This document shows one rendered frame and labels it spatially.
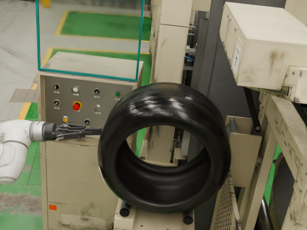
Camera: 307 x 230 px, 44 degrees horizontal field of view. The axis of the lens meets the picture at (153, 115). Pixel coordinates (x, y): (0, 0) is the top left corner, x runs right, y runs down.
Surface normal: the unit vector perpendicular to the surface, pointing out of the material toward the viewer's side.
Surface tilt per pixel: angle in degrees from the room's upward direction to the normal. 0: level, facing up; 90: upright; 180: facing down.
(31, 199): 0
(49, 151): 90
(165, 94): 5
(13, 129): 36
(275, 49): 90
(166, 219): 0
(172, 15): 90
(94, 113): 90
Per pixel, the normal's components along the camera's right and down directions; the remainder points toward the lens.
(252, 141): -0.07, 0.43
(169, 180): -0.11, -0.49
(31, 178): 0.10, -0.90
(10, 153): 0.59, -0.48
